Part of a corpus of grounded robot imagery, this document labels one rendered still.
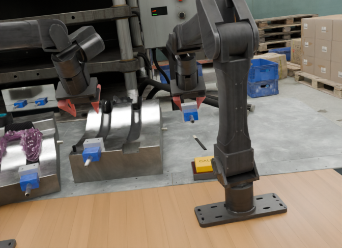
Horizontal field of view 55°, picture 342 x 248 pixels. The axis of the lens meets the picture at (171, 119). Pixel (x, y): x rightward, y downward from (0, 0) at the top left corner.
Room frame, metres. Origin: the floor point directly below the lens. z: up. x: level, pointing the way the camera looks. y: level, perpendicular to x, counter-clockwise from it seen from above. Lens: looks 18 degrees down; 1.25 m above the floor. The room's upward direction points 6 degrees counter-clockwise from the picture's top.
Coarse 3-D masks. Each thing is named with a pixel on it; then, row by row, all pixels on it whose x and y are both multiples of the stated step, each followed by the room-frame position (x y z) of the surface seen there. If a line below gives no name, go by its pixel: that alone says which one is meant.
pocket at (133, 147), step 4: (124, 144) 0.91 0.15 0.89; (128, 144) 0.91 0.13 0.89; (132, 144) 0.91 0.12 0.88; (136, 144) 0.91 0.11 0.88; (124, 148) 0.91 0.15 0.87; (128, 148) 0.91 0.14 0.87; (132, 148) 0.91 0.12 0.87; (136, 148) 0.91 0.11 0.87; (124, 152) 0.90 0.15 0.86; (128, 152) 0.90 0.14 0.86; (132, 152) 0.90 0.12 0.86; (136, 152) 0.87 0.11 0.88
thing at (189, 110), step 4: (184, 104) 1.01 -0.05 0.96; (188, 104) 1.00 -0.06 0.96; (192, 104) 0.99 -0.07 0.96; (196, 104) 0.99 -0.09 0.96; (184, 108) 0.99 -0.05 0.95; (188, 108) 0.99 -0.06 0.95; (192, 108) 0.99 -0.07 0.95; (196, 108) 0.99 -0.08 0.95; (184, 112) 0.96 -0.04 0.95; (188, 112) 0.95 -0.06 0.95; (192, 112) 0.95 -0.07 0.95; (196, 112) 0.95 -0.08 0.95; (184, 116) 0.95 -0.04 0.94; (188, 116) 0.95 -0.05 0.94; (192, 116) 0.94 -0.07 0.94; (196, 116) 0.95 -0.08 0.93; (184, 120) 0.95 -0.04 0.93; (188, 120) 0.95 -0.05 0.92; (192, 120) 0.92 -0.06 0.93; (196, 120) 0.99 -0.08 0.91
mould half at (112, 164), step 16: (112, 112) 1.15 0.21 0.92; (128, 112) 1.14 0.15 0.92; (144, 112) 1.13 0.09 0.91; (160, 112) 1.23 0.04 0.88; (96, 128) 1.08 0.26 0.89; (112, 128) 1.07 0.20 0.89; (128, 128) 1.06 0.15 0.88; (144, 128) 1.04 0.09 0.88; (160, 128) 1.06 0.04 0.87; (80, 144) 0.94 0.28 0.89; (112, 144) 0.91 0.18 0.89; (144, 144) 0.88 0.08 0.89; (160, 144) 0.93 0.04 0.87; (80, 160) 0.86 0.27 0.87; (112, 160) 0.86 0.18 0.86; (128, 160) 0.86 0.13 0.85; (144, 160) 0.86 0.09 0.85; (160, 160) 0.86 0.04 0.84; (80, 176) 0.86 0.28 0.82; (96, 176) 0.86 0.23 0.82; (112, 176) 0.86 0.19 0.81; (128, 176) 0.86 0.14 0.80
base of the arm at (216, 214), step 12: (228, 192) 0.63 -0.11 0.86; (240, 192) 0.61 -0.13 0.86; (252, 192) 0.63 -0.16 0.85; (216, 204) 0.66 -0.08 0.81; (228, 204) 0.63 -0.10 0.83; (240, 204) 0.61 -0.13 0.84; (252, 204) 0.62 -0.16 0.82; (264, 204) 0.64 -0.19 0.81; (276, 204) 0.64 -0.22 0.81; (204, 216) 0.62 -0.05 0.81; (216, 216) 0.62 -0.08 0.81; (228, 216) 0.61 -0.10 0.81; (240, 216) 0.61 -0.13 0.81; (252, 216) 0.61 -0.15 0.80; (264, 216) 0.61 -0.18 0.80
